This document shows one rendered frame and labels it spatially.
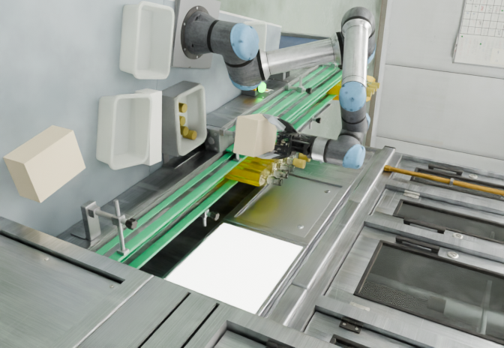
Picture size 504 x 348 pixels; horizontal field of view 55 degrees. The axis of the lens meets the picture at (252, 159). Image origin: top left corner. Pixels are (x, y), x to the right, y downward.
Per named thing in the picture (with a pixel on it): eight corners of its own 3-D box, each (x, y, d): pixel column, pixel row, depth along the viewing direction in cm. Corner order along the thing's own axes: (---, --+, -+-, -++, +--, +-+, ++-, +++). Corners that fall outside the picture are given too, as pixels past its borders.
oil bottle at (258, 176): (216, 176, 188) (265, 189, 180) (216, 163, 186) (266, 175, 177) (223, 170, 193) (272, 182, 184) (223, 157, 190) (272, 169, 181)
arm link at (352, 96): (375, -11, 162) (373, 100, 135) (375, 15, 171) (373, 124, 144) (340, -9, 165) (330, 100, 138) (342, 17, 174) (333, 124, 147)
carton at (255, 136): (237, 116, 157) (258, 120, 154) (259, 113, 171) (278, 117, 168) (232, 152, 160) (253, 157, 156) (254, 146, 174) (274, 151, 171)
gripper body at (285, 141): (274, 130, 153) (310, 137, 148) (285, 127, 160) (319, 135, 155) (271, 154, 154) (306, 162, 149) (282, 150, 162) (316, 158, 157)
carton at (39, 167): (2, 157, 118) (24, 163, 115) (52, 124, 129) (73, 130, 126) (19, 195, 125) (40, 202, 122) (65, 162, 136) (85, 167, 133)
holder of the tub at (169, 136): (160, 166, 177) (178, 170, 174) (154, 94, 165) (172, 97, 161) (187, 148, 190) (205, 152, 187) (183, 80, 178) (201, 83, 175)
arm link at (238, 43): (223, 12, 170) (257, 18, 164) (232, 41, 180) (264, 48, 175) (206, 35, 164) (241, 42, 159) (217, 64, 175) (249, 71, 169)
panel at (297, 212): (148, 298, 146) (248, 339, 131) (147, 289, 144) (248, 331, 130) (277, 172, 217) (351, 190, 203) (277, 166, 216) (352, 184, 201)
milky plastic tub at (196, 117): (160, 153, 174) (180, 158, 171) (154, 93, 164) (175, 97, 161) (188, 136, 188) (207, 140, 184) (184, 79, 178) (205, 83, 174)
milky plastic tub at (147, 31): (111, 75, 146) (133, 79, 143) (115, -3, 142) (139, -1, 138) (148, 75, 162) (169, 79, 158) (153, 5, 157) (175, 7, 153)
